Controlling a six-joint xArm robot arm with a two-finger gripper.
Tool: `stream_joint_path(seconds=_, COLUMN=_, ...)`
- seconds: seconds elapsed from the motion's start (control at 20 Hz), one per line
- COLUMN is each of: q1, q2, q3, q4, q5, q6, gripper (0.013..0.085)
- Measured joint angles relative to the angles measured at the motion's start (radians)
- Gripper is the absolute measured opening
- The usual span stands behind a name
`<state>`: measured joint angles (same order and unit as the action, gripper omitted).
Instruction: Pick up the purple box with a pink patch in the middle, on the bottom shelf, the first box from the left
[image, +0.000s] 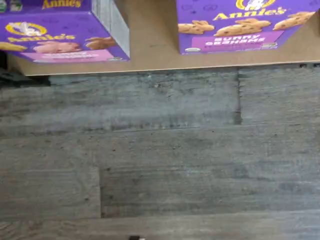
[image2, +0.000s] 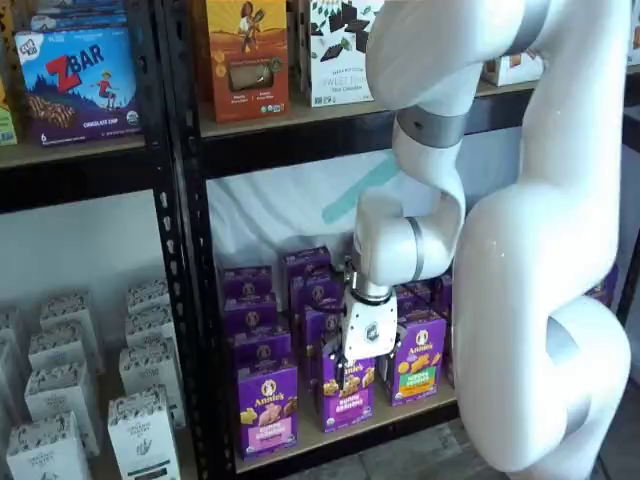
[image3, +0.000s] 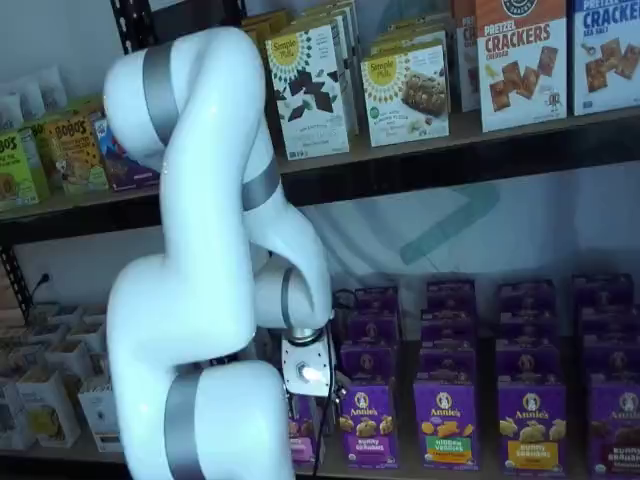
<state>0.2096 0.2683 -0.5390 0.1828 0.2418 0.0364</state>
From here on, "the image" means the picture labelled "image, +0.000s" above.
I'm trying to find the purple Annie's box pink patch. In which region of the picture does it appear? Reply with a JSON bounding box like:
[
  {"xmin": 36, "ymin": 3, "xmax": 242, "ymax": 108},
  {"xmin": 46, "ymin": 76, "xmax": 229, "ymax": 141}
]
[{"xmin": 0, "ymin": 0, "xmax": 131, "ymax": 64}]

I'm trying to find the wooden shelf board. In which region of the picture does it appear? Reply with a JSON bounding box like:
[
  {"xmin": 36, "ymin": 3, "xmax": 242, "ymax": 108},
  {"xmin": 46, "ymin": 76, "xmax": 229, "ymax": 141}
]
[{"xmin": 7, "ymin": 0, "xmax": 320, "ymax": 77}]

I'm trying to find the purple Annie's box magenta patch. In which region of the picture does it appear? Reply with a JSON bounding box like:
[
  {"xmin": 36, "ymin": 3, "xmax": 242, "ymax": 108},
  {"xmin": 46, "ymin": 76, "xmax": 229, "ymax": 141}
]
[{"xmin": 176, "ymin": 0, "xmax": 320, "ymax": 56}]

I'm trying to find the black metal shelving frame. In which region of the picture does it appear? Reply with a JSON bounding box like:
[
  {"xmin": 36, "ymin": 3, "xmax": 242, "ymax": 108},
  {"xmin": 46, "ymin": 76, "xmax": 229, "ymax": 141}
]
[{"xmin": 0, "ymin": 51, "xmax": 51, "ymax": 88}]

